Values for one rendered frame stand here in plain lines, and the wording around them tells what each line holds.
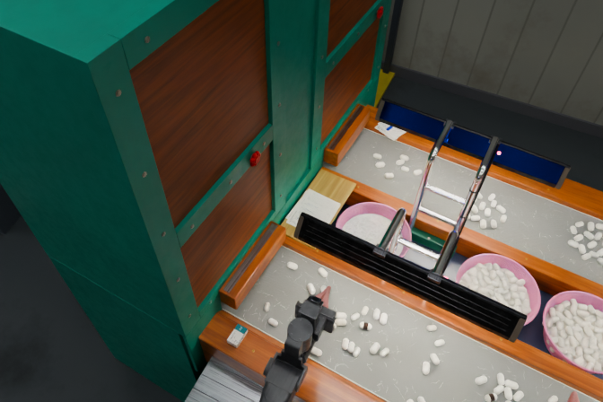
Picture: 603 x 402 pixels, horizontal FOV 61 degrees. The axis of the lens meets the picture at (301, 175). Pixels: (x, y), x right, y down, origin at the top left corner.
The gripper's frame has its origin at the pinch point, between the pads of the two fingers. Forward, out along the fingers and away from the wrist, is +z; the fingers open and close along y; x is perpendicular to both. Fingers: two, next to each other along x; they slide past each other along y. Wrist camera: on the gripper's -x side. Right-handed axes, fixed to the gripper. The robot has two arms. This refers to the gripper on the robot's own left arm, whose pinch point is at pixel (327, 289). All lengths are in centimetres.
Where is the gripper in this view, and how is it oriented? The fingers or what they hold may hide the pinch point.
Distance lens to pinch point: 135.1
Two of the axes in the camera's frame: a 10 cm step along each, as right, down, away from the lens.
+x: -0.4, 6.8, 7.3
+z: 4.3, -6.5, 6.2
